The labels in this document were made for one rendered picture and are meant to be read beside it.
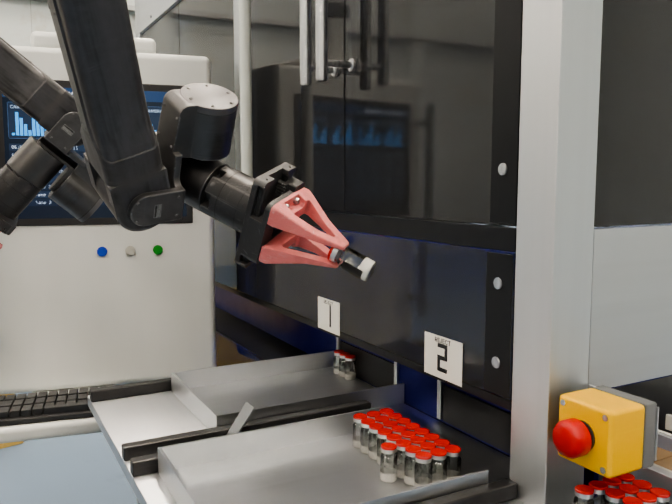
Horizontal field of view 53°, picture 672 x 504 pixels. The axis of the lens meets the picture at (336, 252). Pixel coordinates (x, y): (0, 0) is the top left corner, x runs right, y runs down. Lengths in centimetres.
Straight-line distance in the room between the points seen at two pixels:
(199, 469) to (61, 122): 50
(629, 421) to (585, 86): 37
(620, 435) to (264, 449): 49
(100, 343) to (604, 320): 112
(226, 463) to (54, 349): 74
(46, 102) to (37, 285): 69
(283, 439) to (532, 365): 38
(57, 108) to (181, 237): 67
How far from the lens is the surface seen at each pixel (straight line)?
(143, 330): 161
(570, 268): 81
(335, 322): 121
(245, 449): 99
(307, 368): 139
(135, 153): 64
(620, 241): 87
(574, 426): 76
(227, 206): 68
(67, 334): 161
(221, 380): 132
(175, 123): 67
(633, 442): 79
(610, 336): 88
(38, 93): 98
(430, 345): 98
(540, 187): 80
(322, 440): 104
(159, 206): 68
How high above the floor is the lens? 127
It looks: 6 degrees down
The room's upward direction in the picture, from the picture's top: straight up
